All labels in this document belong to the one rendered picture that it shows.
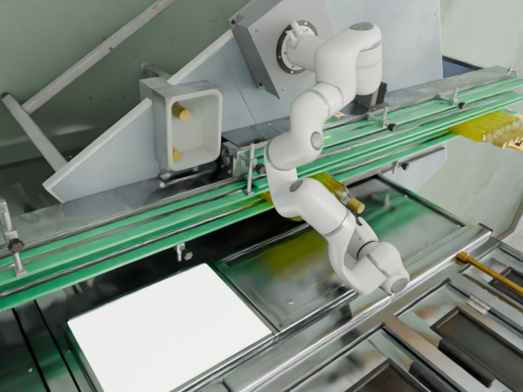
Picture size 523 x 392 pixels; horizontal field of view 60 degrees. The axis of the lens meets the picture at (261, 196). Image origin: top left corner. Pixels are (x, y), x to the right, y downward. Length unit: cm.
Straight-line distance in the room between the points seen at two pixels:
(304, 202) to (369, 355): 47
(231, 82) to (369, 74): 46
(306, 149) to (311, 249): 55
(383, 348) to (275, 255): 41
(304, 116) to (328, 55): 16
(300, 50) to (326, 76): 26
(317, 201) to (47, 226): 68
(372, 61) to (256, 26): 34
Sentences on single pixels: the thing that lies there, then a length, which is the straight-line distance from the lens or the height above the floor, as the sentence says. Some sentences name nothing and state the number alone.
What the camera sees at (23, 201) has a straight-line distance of 178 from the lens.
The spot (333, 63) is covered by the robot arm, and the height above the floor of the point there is 117.
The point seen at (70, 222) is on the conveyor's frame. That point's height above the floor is 85.
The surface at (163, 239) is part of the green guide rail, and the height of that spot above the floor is 93.
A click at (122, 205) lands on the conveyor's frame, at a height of 85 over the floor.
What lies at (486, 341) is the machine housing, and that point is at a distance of 144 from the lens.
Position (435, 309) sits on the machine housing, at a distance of 145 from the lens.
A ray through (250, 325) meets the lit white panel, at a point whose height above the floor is 126.
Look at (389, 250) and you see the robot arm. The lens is 112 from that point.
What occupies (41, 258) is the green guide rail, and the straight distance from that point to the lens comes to 120.
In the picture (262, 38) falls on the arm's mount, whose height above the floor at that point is 85.
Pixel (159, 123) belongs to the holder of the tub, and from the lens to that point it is 131.
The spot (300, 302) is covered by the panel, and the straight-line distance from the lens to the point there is 128.
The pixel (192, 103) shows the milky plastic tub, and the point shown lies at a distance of 136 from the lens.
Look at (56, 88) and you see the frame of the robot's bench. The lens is 182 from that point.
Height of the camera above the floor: 186
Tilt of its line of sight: 39 degrees down
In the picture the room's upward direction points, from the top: 127 degrees clockwise
